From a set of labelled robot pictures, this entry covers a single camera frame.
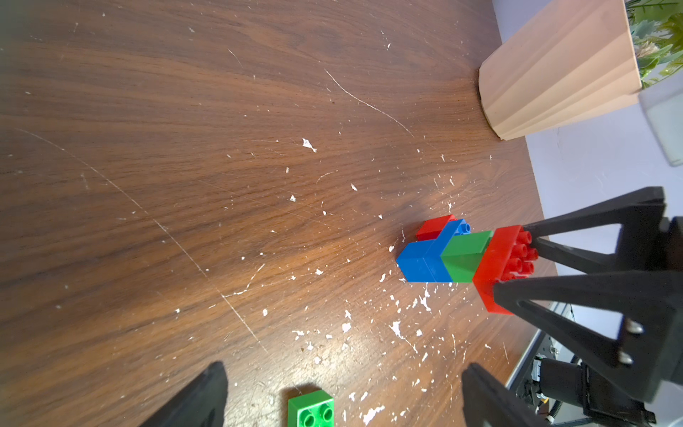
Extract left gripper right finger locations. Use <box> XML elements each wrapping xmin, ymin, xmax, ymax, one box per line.
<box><xmin>462</xmin><ymin>363</ymin><xmax>548</xmax><ymax>427</ymax></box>

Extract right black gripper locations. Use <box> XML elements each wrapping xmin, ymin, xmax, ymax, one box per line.
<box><xmin>494</xmin><ymin>187</ymin><xmax>683</xmax><ymax>403</ymax></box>

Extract blue long lego brick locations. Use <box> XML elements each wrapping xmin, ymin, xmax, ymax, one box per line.
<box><xmin>430</xmin><ymin>219</ymin><xmax>471</xmax><ymax>254</ymax></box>

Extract blue small lego brick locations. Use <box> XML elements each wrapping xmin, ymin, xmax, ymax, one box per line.
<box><xmin>397</xmin><ymin>240</ymin><xmax>452</xmax><ymax>283</ymax></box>

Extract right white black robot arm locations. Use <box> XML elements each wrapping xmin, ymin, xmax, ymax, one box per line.
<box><xmin>493</xmin><ymin>187</ymin><xmax>682</xmax><ymax>426</ymax></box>

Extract red small lego brick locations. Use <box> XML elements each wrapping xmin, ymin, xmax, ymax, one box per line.
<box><xmin>416</xmin><ymin>215</ymin><xmax>456</xmax><ymax>241</ymax></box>

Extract green white artificial flowers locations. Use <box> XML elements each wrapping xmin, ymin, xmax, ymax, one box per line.
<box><xmin>625</xmin><ymin>0</ymin><xmax>682</xmax><ymax>88</ymax></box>

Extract red long lego brick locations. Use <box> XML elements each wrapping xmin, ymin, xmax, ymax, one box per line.
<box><xmin>473</xmin><ymin>225</ymin><xmax>539</xmax><ymax>315</ymax></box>

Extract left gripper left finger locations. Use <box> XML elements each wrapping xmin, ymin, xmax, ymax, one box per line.
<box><xmin>141</xmin><ymin>361</ymin><xmax>229</xmax><ymax>427</ymax></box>

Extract aluminium front rail frame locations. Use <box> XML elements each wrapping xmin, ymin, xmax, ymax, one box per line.
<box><xmin>506</xmin><ymin>329</ymin><xmax>580</xmax><ymax>425</ymax></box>

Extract green small lego brick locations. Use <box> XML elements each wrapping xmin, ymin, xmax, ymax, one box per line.
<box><xmin>287</xmin><ymin>390</ymin><xmax>334</xmax><ymax>427</ymax></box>
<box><xmin>440</xmin><ymin>231</ymin><xmax>494</xmax><ymax>283</ymax></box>

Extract beige ribbed flower pot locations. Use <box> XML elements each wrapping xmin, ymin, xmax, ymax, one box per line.
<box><xmin>478</xmin><ymin>1</ymin><xmax>642</xmax><ymax>141</ymax></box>

